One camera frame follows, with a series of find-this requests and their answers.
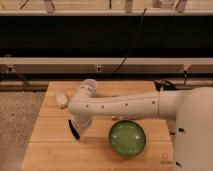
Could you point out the left wall outlet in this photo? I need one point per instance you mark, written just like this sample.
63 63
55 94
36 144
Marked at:
10 69

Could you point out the green glass bowl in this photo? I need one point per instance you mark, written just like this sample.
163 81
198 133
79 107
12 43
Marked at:
127 138

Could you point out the white wall outlet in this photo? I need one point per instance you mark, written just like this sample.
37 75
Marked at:
99 69

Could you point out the wooden board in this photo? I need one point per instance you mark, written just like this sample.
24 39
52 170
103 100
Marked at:
53 148

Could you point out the right wall outlet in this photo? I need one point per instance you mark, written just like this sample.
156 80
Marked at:
185 67

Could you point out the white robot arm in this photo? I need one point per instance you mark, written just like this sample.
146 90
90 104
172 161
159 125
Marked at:
191 109

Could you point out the clear plastic cup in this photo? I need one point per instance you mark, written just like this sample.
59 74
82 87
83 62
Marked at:
91 84

